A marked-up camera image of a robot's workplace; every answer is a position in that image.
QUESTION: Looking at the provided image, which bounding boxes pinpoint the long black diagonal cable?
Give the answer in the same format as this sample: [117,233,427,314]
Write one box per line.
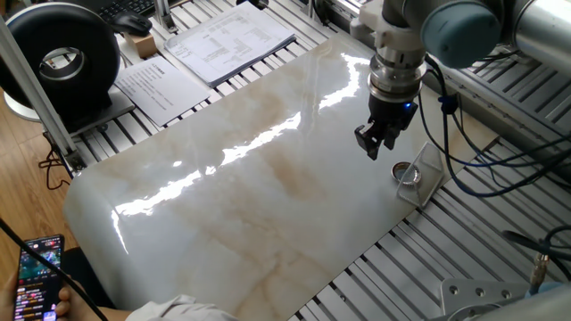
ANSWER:
[0,217,110,321]

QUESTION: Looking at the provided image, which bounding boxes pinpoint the thin dark gripper cable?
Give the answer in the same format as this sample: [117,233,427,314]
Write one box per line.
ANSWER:
[450,93,571,169]
[418,100,571,199]

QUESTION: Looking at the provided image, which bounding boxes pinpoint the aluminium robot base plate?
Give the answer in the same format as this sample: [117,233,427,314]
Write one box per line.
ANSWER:
[439,277,533,321]

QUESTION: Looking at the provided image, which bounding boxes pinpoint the black computer mouse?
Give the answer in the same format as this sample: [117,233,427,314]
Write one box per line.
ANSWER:
[108,10,154,38]

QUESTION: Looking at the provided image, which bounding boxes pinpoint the printed paper stack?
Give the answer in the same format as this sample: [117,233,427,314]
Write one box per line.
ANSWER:
[163,1,297,88]

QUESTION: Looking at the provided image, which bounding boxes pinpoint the person's right hand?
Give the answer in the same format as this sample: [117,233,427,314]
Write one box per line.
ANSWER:
[54,284,106,321]

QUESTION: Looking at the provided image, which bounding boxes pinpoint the grey aluminium table rail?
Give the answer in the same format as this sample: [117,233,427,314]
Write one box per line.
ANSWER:
[307,0,571,158]

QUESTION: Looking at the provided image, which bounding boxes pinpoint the thick black cable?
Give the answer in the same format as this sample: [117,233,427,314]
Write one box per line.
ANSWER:
[501,224,571,283]

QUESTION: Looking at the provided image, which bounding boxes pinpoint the black smartphone lit screen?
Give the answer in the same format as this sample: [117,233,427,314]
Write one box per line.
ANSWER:
[12,234,66,321]

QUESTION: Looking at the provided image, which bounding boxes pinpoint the black keyboard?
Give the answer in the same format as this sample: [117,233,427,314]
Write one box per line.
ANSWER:
[95,0,158,21]

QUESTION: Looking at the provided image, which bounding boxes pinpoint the marble pattern board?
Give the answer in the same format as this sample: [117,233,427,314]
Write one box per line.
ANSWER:
[62,32,500,321]

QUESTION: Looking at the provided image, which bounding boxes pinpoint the black ring shaped fan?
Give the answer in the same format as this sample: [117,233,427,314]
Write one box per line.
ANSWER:
[0,1,137,137]

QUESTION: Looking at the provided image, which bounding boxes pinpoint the person's bare right forearm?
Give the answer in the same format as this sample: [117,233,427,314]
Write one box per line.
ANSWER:
[95,305,136,321]

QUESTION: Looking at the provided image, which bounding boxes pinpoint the single printed paper sheet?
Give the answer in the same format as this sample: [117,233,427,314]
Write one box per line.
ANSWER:
[112,54,212,128]

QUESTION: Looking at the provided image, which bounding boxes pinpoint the clear plastic corner bracket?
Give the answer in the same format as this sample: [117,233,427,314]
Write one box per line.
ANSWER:
[395,141,447,210]

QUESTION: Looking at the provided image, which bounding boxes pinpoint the small cardboard box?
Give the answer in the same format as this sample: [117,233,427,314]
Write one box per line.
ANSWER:
[121,31,159,61]

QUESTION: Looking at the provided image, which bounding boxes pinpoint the aluminium frame post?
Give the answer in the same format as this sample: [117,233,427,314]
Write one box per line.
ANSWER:
[0,15,88,173]

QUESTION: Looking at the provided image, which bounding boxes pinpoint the silver wrist flange coupling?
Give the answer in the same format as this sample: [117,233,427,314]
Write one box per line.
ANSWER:
[367,45,427,104]

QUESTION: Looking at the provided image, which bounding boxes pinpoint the white shirt of person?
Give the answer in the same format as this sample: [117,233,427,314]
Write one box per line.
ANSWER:
[124,293,240,321]

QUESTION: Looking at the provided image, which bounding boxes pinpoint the person's left hand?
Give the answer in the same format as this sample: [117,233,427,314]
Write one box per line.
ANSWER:
[0,272,20,321]

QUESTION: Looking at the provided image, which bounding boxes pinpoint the small aluminium upright stand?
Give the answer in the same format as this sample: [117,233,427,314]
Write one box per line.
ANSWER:
[153,0,180,36]

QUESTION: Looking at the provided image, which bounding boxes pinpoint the brass cable connector plug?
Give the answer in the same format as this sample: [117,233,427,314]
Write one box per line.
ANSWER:
[529,251,550,287]

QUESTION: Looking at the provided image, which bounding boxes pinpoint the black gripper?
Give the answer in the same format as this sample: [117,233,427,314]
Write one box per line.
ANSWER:
[353,93,419,161]

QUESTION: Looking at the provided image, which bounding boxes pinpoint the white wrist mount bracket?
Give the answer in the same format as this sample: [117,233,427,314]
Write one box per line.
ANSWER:
[349,0,426,54]

